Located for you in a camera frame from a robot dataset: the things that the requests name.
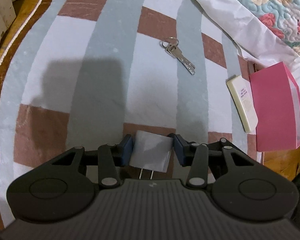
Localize checkered striped floor mat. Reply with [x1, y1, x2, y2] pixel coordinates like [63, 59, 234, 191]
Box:
[0, 0, 261, 230]

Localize white cube charger adapter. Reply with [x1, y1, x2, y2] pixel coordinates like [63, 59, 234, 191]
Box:
[129, 131, 173, 173]

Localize pink cardboard box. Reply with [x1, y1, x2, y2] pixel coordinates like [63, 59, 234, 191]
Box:
[250, 62, 300, 152]

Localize cream remote with label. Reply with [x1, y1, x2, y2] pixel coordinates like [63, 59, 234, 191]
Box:
[226, 75, 258, 133]

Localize white bed sheet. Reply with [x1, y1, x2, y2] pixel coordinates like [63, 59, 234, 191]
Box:
[196, 0, 300, 88]

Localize silver keys on ring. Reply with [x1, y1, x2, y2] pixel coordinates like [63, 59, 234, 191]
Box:
[160, 37, 196, 75]

